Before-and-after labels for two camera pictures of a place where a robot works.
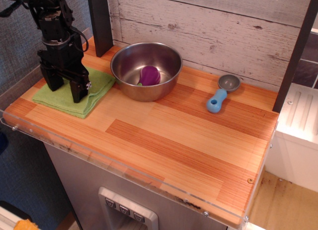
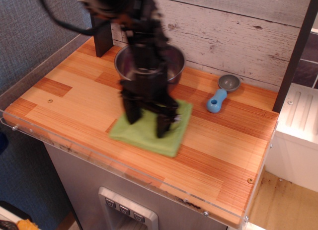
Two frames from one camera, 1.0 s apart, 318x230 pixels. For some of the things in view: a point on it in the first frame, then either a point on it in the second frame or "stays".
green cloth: [62, 100] → [143, 133]
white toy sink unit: [293, 154] stays
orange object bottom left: [26, 224] stays
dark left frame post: [101, 20] stays
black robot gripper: [63, 54] → [150, 87]
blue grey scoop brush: [226, 83] stays
